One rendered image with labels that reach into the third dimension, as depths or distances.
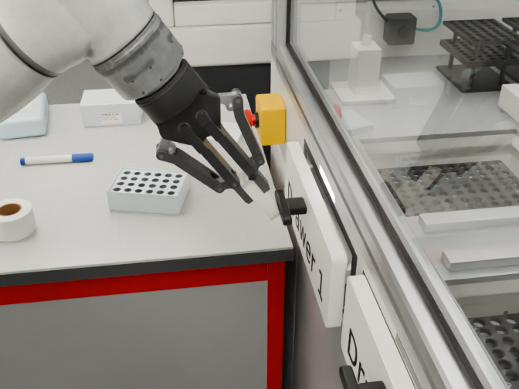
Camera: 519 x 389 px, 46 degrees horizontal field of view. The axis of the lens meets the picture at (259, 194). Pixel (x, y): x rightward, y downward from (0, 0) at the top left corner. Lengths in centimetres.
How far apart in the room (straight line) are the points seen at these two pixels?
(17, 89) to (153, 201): 43
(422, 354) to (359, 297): 13
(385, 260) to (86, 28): 37
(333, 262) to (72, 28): 37
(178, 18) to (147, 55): 87
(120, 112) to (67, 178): 24
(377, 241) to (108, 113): 87
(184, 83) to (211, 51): 87
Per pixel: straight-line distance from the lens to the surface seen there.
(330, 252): 70
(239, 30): 154
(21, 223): 105
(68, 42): 65
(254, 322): 109
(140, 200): 106
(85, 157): 125
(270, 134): 109
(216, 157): 74
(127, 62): 66
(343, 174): 72
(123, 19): 65
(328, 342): 89
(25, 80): 68
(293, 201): 81
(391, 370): 58
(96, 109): 137
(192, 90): 69
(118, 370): 116
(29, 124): 137
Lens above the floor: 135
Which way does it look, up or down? 32 degrees down
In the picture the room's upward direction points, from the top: straight up
